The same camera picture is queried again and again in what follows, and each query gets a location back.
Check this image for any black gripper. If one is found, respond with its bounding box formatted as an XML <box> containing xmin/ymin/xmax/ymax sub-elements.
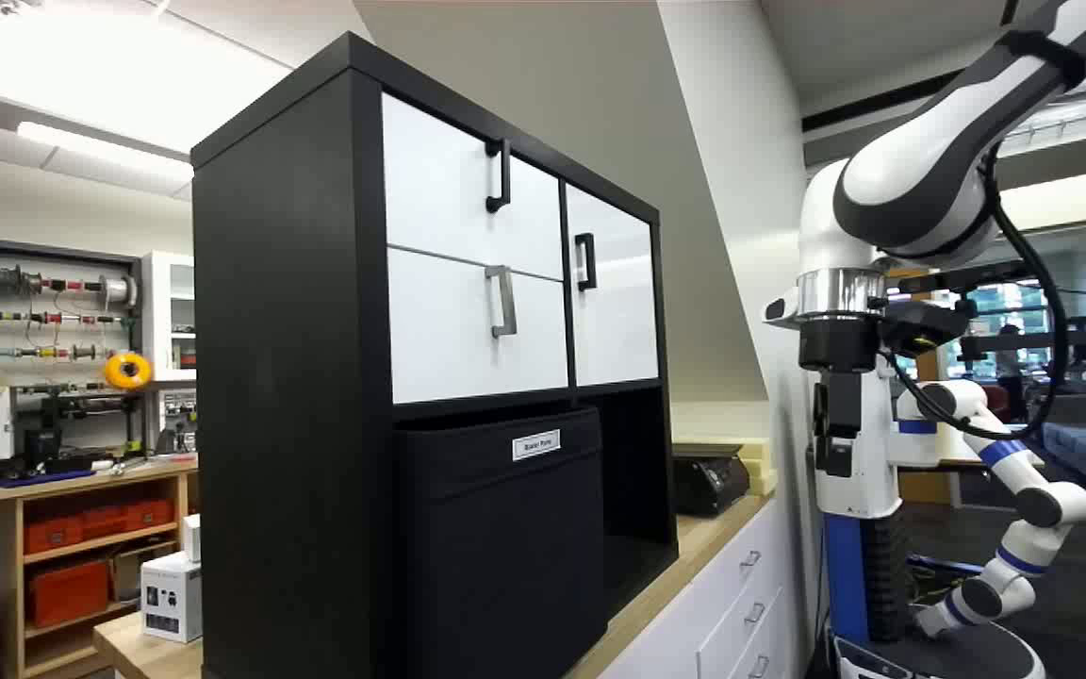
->
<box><xmin>796</xmin><ymin>314</ymin><xmax>883</xmax><ymax>479</ymax></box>

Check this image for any black fabric box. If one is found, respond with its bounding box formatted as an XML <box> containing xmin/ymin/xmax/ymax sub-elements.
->
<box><xmin>393</xmin><ymin>404</ymin><xmax>612</xmax><ymax>679</ymax></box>

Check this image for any white counter cabinet with drawers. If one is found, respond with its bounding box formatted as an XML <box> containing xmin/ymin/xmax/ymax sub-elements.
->
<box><xmin>564</xmin><ymin>482</ymin><xmax>810</xmax><ymax>679</ymax></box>

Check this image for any white cabinet door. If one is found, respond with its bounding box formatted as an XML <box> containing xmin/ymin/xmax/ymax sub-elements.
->
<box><xmin>560</xmin><ymin>182</ymin><xmax>662</xmax><ymax>392</ymax></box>

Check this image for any white label on box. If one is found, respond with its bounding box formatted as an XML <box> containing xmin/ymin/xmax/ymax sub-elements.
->
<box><xmin>507</xmin><ymin>425</ymin><xmax>564</xmax><ymax>465</ymax></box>

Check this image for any black cabinet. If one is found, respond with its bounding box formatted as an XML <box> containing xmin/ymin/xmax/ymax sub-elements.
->
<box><xmin>189</xmin><ymin>30</ymin><xmax>681</xmax><ymax>679</ymax></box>

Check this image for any white and blue mobile robot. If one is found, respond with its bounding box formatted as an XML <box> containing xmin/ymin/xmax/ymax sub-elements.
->
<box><xmin>801</xmin><ymin>294</ymin><xmax>1086</xmax><ymax>679</ymax></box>

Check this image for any black desktop device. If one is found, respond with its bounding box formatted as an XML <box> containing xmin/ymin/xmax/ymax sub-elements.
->
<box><xmin>672</xmin><ymin>441</ymin><xmax>755</xmax><ymax>519</ymax></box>

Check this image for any white electronic device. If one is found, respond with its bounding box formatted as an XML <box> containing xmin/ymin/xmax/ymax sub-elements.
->
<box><xmin>139</xmin><ymin>546</ymin><xmax>204</xmax><ymax>646</ymax></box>

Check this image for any yellow reel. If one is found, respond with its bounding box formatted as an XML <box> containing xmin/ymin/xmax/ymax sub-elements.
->
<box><xmin>100</xmin><ymin>346</ymin><xmax>159</xmax><ymax>397</ymax></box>

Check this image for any long red storage bin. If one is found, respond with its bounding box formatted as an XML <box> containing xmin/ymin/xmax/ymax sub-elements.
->
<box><xmin>22</xmin><ymin>490</ymin><xmax>179</xmax><ymax>560</ymax></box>

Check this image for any black bench machine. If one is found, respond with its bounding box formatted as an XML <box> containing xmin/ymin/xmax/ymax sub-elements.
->
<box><xmin>0</xmin><ymin>382</ymin><xmax>150</xmax><ymax>487</ymax></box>

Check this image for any small red storage bin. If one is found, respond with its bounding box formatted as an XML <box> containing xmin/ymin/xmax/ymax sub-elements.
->
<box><xmin>25</xmin><ymin>560</ymin><xmax>118</xmax><ymax>631</ymax></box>

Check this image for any pegboard tool rack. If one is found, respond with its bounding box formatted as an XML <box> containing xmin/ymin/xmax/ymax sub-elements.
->
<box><xmin>0</xmin><ymin>239</ymin><xmax>150</xmax><ymax>382</ymax></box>

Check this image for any wooden workbench shelf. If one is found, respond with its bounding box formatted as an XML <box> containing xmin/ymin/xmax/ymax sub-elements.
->
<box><xmin>0</xmin><ymin>453</ymin><xmax>198</xmax><ymax>679</ymax></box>

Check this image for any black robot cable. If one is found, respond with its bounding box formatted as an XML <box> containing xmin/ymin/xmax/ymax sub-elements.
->
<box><xmin>874</xmin><ymin>148</ymin><xmax>1069</xmax><ymax>445</ymax></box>

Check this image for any black door handle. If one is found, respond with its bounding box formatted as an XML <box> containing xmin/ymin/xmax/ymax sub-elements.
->
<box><xmin>569</xmin><ymin>230</ymin><xmax>600</xmax><ymax>294</ymax></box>

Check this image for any silver drawer handle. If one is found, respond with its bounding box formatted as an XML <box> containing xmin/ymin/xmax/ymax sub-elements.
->
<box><xmin>487</xmin><ymin>265</ymin><xmax>519</xmax><ymax>345</ymax></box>

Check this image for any white drawer with silver handle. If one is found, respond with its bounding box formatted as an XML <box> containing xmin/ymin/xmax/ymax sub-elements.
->
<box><xmin>383</xmin><ymin>247</ymin><xmax>571</xmax><ymax>409</ymax></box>

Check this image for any black drawer handle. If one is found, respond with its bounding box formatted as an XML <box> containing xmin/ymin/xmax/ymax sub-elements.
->
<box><xmin>483</xmin><ymin>137</ymin><xmax>517</xmax><ymax>219</ymax></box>

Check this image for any black velcro strap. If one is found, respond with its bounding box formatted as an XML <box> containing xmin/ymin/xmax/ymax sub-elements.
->
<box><xmin>1000</xmin><ymin>25</ymin><xmax>1086</xmax><ymax>89</ymax></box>

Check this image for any white drawer with black handle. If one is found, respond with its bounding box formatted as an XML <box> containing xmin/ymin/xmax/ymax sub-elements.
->
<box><xmin>377</xmin><ymin>89</ymin><xmax>569</xmax><ymax>282</ymax></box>

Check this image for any white wall shelf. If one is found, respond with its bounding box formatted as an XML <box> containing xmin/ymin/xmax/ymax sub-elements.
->
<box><xmin>141</xmin><ymin>249</ymin><xmax>198</xmax><ymax>382</ymax></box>

